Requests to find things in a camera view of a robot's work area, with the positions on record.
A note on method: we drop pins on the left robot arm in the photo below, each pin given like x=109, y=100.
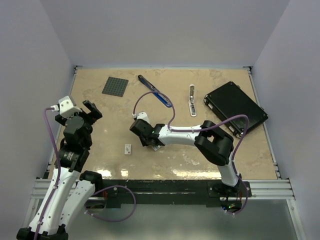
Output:
x=70, y=187

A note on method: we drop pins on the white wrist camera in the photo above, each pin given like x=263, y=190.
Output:
x=142, y=116
x=66, y=107

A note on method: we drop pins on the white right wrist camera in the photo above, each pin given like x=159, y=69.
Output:
x=142, y=116

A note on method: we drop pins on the white stapler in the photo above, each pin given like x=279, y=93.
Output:
x=191, y=100

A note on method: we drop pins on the black ribbed case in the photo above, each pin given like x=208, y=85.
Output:
x=229, y=100

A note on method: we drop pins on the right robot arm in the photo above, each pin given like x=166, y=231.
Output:
x=216, y=145

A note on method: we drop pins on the grey studded baseplate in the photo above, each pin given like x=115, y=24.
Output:
x=115, y=86

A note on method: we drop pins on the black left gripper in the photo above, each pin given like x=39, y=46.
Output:
x=94, y=114

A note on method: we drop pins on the grey staple tray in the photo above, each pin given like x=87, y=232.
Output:
x=156, y=148

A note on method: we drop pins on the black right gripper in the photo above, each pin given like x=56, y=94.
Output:
x=143, y=142

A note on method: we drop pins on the blue black stapler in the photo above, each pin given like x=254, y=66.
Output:
x=154, y=91

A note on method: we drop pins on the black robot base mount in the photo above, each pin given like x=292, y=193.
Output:
x=211, y=193

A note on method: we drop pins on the white staple box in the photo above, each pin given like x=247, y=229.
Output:
x=127, y=149

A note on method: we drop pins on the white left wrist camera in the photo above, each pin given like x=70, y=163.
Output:
x=66, y=107

